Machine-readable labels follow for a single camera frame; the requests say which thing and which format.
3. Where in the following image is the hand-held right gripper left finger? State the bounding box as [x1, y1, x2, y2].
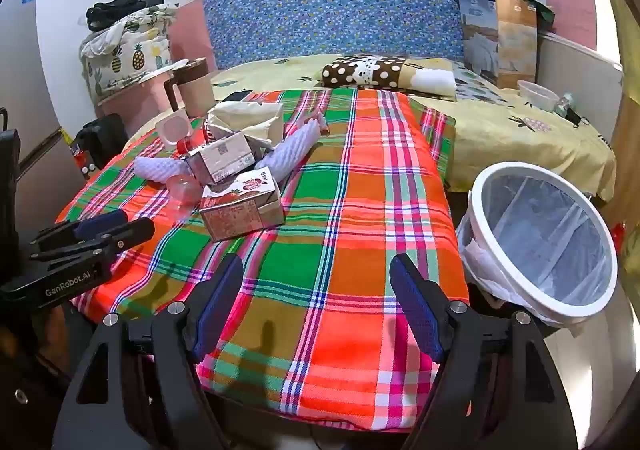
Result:
[52, 252, 246, 450]

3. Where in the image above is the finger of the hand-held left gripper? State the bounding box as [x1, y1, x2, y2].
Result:
[29, 216, 156, 276]
[31, 209, 128, 252]

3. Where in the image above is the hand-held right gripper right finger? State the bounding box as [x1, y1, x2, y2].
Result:
[389, 252, 591, 450]

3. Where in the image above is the clear plastic bottle red cap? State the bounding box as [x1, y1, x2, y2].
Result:
[165, 137, 203, 211]

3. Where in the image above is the red white drink carton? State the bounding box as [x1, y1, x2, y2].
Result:
[199, 166, 286, 243]

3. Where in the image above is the small printed cardboard box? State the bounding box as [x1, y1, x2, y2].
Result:
[182, 130, 266, 187]

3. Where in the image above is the clear plastic bin liner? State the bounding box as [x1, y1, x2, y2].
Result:
[457, 175, 612, 328]

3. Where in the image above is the cream paper carton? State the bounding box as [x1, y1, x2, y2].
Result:
[206, 100, 286, 151]

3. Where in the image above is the white round trash bin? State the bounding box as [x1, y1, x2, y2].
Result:
[456, 161, 619, 331]

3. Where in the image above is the red snack wrapper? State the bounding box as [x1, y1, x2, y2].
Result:
[300, 107, 332, 135]

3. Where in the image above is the small red white object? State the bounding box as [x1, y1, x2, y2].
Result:
[75, 145, 96, 181]

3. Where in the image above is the black backpack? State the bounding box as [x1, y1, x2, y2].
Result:
[75, 113, 130, 171]

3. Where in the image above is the colourful plaid blanket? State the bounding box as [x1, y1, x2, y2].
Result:
[55, 89, 471, 431]

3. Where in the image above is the pink round plastic lid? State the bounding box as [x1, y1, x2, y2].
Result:
[154, 110, 193, 146]

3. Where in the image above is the pink cabinet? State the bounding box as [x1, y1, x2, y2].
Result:
[97, 61, 188, 141]

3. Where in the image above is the beige tumbler brown lid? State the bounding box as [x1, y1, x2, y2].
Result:
[165, 57, 216, 117]

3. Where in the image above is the grey wardrobe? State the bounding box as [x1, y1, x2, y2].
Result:
[0, 0, 66, 231]

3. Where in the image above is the pineapple print storage bag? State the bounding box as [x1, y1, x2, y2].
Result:
[80, 2, 178, 103]

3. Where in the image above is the yellow pineapple print bed sheet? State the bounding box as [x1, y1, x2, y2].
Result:
[120, 52, 617, 203]

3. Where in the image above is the black bag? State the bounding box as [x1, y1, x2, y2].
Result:
[86, 0, 166, 31]

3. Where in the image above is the leaf print pillow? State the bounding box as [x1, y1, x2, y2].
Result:
[450, 61, 526, 103]

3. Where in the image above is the brown polka dot pillow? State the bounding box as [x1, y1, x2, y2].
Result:
[320, 54, 458, 98]

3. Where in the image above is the white plastic bowl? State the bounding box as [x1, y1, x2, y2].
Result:
[517, 80, 560, 113]

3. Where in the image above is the wooden board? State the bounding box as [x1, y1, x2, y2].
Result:
[609, 97, 640, 203]

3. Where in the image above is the printed bedding packaging bag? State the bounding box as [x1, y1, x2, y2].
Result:
[449, 0, 556, 90]

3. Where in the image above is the white panel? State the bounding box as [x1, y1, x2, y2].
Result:
[537, 30, 623, 141]

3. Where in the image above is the blue floral headboard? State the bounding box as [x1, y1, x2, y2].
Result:
[196, 0, 501, 71]

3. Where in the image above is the yellow curtain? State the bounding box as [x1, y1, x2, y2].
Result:
[597, 0, 640, 106]

